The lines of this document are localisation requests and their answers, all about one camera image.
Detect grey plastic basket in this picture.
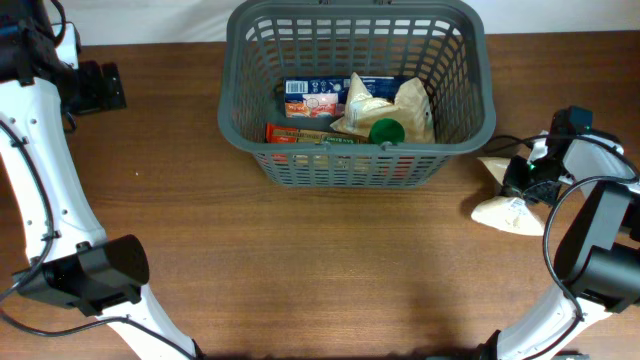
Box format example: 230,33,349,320
218,0,496,188

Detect clear bag of rice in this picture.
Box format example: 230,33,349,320
330,72,435,144

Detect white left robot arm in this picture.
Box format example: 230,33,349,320
1,0,202,359

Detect green-lidded jar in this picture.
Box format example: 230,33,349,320
369,118,406,145

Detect beige paper bag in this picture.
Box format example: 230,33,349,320
469,156,547,237

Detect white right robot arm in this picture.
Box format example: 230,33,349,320
472,106,639,359

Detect red spaghetti packet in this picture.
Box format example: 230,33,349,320
264,123,416,176

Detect blue and white carton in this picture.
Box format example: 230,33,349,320
283,76,408,118

